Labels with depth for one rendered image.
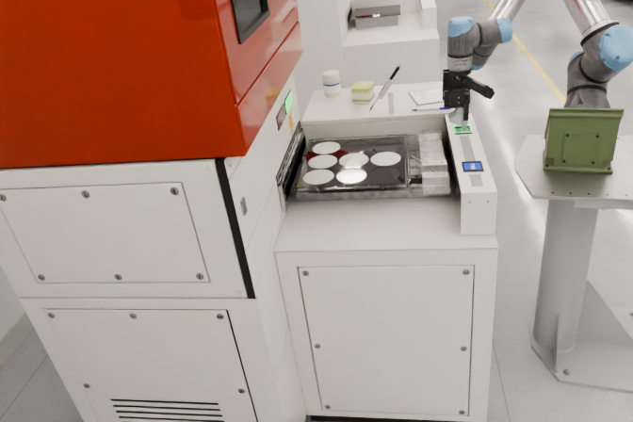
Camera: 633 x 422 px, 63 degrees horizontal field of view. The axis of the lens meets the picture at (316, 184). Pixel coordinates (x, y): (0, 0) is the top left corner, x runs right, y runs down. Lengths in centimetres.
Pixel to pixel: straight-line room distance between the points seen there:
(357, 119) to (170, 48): 100
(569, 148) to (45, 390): 228
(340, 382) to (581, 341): 104
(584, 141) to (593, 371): 93
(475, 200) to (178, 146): 79
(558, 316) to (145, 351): 149
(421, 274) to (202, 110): 78
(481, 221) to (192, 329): 85
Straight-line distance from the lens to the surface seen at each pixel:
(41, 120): 130
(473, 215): 148
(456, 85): 171
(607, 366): 235
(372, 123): 193
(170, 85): 111
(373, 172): 167
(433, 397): 189
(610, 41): 176
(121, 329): 160
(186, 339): 154
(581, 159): 185
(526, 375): 226
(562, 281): 211
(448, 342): 170
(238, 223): 122
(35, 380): 272
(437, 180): 162
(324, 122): 195
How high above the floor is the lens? 170
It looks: 29 degrees down
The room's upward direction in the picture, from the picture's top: 8 degrees counter-clockwise
